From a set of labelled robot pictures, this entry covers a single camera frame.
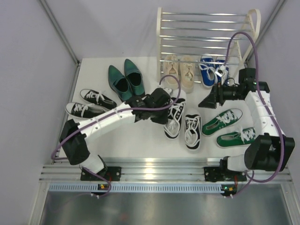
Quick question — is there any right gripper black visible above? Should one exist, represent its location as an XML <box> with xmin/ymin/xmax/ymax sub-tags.
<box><xmin>198</xmin><ymin>81</ymin><xmax>243</xmax><ymax>109</ymax></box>

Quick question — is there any blue sneaker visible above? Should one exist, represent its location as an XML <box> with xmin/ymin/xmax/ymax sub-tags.
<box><xmin>198</xmin><ymin>55</ymin><xmax>218</xmax><ymax>88</ymax></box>
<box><xmin>215</xmin><ymin>56</ymin><xmax>229</xmax><ymax>84</ymax></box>

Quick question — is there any beige lace sneaker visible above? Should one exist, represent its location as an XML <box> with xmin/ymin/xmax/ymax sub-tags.
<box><xmin>163</xmin><ymin>54</ymin><xmax>179</xmax><ymax>90</ymax></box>
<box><xmin>179</xmin><ymin>55</ymin><xmax>195</xmax><ymax>93</ymax></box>

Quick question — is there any black white sneaker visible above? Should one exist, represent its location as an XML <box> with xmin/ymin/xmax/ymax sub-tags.
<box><xmin>184</xmin><ymin>108</ymin><xmax>202</xmax><ymax>150</ymax></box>
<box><xmin>164</xmin><ymin>89</ymin><xmax>187</xmax><ymax>139</ymax></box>

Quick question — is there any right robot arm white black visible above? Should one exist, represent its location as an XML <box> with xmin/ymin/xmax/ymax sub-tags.
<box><xmin>198</xmin><ymin>68</ymin><xmax>295</xmax><ymax>181</ymax></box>

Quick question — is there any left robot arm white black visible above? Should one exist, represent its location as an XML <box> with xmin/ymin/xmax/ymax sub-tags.
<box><xmin>59</xmin><ymin>88</ymin><xmax>173</xmax><ymax>181</ymax></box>

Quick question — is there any dark green leather shoe right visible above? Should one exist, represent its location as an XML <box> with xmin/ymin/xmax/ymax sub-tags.
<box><xmin>124</xmin><ymin>59</ymin><xmax>145</xmax><ymax>97</ymax></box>

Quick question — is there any dark green leather shoe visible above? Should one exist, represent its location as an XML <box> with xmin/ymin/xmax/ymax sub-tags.
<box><xmin>108</xmin><ymin>65</ymin><xmax>133</xmax><ymax>102</ymax></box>
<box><xmin>124</xmin><ymin>59</ymin><xmax>145</xmax><ymax>97</ymax></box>

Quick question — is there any dark green leather shoe left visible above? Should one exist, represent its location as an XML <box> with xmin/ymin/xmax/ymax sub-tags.
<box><xmin>108</xmin><ymin>65</ymin><xmax>133</xmax><ymax>102</ymax></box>

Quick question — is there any cream metal shoe shelf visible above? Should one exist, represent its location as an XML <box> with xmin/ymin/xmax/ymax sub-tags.
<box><xmin>156</xmin><ymin>7</ymin><xmax>261</xmax><ymax>80</ymax></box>

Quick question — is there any green sneaker upper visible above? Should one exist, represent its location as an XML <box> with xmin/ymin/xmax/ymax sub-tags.
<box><xmin>202</xmin><ymin>108</ymin><xmax>243</xmax><ymax>136</ymax></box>

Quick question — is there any green sneaker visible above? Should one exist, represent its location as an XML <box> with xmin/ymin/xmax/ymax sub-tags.
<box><xmin>216</xmin><ymin>127</ymin><xmax>256</xmax><ymax>148</ymax></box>
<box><xmin>202</xmin><ymin>108</ymin><xmax>243</xmax><ymax>136</ymax></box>

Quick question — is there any green sneaker lower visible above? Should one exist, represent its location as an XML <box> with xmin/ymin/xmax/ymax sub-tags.
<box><xmin>216</xmin><ymin>127</ymin><xmax>256</xmax><ymax>148</ymax></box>

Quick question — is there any black low sneaker upper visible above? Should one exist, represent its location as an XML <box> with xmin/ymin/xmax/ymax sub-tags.
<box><xmin>80</xmin><ymin>89</ymin><xmax>117</xmax><ymax>110</ymax></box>

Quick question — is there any black low sneaker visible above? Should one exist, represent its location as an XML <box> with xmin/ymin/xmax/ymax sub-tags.
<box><xmin>80</xmin><ymin>89</ymin><xmax>117</xmax><ymax>110</ymax></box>
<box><xmin>65</xmin><ymin>102</ymin><xmax>107</xmax><ymax>119</ymax></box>

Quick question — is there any black low sneaker lower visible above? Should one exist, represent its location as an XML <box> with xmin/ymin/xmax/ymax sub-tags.
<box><xmin>65</xmin><ymin>102</ymin><xmax>107</xmax><ymax>119</ymax></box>

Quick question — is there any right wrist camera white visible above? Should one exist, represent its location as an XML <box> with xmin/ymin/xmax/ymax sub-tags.
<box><xmin>215</xmin><ymin>65</ymin><xmax>229</xmax><ymax>81</ymax></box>

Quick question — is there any aluminium rail base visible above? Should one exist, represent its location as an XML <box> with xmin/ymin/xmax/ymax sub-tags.
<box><xmin>39</xmin><ymin>157</ymin><xmax>293</xmax><ymax>186</ymax></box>

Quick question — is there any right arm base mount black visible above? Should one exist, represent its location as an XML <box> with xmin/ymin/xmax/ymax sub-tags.
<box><xmin>203</xmin><ymin>166</ymin><xmax>247</xmax><ymax>182</ymax></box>

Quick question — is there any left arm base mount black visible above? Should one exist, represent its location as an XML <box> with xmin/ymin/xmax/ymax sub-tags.
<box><xmin>80</xmin><ymin>166</ymin><xmax>122</xmax><ymax>181</ymax></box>

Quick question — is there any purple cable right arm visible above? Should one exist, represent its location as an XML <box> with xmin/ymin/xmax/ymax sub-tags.
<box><xmin>226</xmin><ymin>32</ymin><xmax>285</xmax><ymax>197</ymax></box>

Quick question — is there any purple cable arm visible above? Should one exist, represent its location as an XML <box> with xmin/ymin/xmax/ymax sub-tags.
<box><xmin>226</xmin><ymin>32</ymin><xmax>285</xmax><ymax>197</ymax></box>
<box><xmin>51</xmin><ymin>75</ymin><xmax>181</xmax><ymax>197</ymax></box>

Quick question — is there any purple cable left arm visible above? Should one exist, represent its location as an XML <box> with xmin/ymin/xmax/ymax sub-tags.
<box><xmin>51</xmin><ymin>75</ymin><xmax>181</xmax><ymax>197</ymax></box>

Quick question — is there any perforated cable duct grey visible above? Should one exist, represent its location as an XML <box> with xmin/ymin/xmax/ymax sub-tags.
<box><xmin>48</xmin><ymin>183</ymin><xmax>236</xmax><ymax>194</ymax></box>

